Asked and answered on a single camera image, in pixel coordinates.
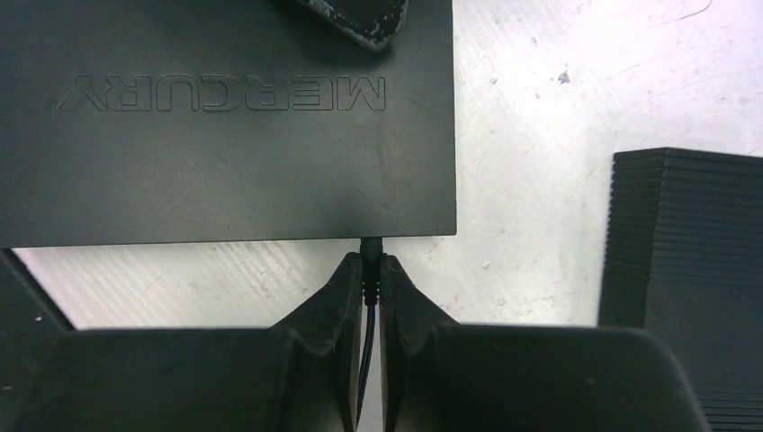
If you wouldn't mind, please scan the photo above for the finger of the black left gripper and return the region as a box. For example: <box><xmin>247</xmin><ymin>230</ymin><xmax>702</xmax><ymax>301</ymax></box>
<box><xmin>300</xmin><ymin>0</ymin><xmax>409</xmax><ymax>50</ymax></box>

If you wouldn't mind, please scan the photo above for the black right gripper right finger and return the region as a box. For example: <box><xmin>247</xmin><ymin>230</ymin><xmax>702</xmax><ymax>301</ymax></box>
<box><xmin>380</xmin><ymin>255</ymin><xmax>708</xmax><ymax>431</ymax></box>

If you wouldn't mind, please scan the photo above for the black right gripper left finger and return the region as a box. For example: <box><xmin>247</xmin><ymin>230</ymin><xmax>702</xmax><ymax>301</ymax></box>
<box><xmin>1</xmin><ymin>251</ymin><xmax>363</xmax><ymax>431</ymax></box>

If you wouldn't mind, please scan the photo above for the thin black barrel plug cable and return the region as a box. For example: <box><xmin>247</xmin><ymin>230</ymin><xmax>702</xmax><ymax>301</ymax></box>
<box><xmin>356</xmin><ymin>236</ymin><xmax>386</xmax><ymax>419</ymax></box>

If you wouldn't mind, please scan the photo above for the black Mercury switch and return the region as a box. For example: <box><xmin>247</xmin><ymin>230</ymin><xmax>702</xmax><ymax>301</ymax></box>
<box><xmin>1</xmin><ymin>1</ymin><xmax>457</xmax><ymax>248</ymax></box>

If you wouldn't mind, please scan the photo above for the ribbed black network switch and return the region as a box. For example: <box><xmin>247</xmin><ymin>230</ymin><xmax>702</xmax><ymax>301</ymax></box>
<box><xmin>597</xmin><ymin>148</ymin><xmax>762</xmax><ymax>431</ymax></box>

